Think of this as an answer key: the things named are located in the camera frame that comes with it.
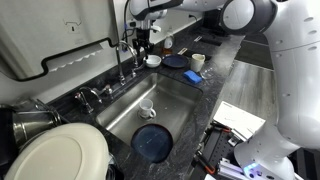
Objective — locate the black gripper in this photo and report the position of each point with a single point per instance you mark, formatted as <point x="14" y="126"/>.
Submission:
<point x="142" y="36"/>

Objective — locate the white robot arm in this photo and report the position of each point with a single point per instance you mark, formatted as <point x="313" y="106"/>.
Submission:
<point x="296" y="83"/>

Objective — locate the white bowl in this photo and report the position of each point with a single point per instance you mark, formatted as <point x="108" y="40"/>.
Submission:
<point x="153" y="61"/>

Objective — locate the soap bottle with amber liquid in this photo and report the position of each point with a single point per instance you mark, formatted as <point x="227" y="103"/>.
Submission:
<point x="168" y="43"/>

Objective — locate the chrome sink faucet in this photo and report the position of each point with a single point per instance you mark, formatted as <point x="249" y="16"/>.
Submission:
<point x="119" y="63"/>

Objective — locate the wooden chopstick pair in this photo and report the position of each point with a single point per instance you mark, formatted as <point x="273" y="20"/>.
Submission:
<point x="182" y="51"/>

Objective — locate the white mug on counter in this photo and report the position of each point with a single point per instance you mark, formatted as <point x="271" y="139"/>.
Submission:
<point x="197" y="62"/>

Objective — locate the stainless steel sink basin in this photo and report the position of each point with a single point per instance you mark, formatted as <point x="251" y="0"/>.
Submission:
<point x="166" y="100"/>

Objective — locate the blue sponge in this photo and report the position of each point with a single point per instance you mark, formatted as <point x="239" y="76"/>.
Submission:
<point x="192" y="76"/>

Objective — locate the clear drinking glass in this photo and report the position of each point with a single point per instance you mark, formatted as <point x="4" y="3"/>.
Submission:
<point x="208" y="70"/>

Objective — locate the black coffee machine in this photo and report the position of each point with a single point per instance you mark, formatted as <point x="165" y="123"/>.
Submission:
<point x="213" y="21"/>

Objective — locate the chrome soap pump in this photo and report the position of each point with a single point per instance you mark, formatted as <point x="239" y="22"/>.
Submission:
<point x="85" y="98"/>

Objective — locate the dark blue plate gold rim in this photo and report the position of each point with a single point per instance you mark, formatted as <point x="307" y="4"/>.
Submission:
<point x="151" y="143"/>

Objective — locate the paper towel dispenser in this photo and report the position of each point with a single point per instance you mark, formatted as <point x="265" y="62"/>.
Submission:
<point x="40" y="30"/>

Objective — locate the orange black bar clamp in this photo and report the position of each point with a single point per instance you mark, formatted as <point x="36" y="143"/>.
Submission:
<point x="205" y="163"/>
<point x="220" y="127"/>

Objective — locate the large white paper sheet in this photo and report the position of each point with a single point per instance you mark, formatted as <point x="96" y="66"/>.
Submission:
<point x="238" y="120"/>

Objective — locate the stainless steel pot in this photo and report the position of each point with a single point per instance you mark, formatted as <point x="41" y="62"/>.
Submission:
<point x="33" y="123"/>

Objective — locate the large white plate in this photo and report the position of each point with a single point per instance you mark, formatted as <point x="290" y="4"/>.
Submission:
<point x="56" y="153"/>

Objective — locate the white paper sheet with crease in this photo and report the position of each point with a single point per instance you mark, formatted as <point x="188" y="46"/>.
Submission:
<point x="210" y="177"/>

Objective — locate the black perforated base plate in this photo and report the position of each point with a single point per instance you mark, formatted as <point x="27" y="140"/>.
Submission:
<point x="218" y="146"/>

